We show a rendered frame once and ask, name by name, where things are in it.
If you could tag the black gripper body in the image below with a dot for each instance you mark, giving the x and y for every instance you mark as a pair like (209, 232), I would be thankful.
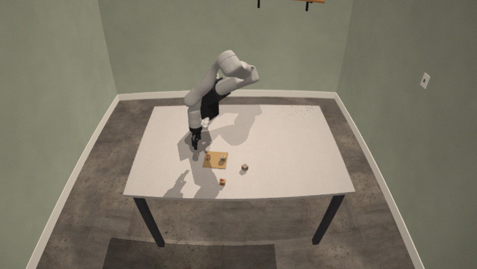
(194, 131)

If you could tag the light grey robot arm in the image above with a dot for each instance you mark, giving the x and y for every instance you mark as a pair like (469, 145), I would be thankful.
(230, 67)

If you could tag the tan flat mat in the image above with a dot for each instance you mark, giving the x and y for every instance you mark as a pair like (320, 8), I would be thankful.
(215, 160)

